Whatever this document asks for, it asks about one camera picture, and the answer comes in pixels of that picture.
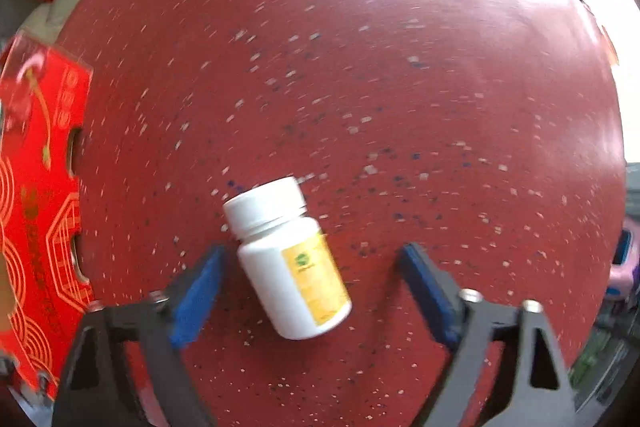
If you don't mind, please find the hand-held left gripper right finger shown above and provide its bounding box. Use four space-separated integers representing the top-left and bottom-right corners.
396 242 578 427

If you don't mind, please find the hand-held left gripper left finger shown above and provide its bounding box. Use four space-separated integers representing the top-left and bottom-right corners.
52 244 228 427

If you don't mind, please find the white plastic pill bottle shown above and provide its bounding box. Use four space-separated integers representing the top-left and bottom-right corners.
222 177 353 340

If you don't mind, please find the pink pet carrier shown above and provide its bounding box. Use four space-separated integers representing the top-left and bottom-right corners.
605 217 640 303

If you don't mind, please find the large red gift box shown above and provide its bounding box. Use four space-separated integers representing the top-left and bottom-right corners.
0 32 96 403

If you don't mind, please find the brown wooden object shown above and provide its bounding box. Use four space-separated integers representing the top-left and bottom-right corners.
600 24 619 66

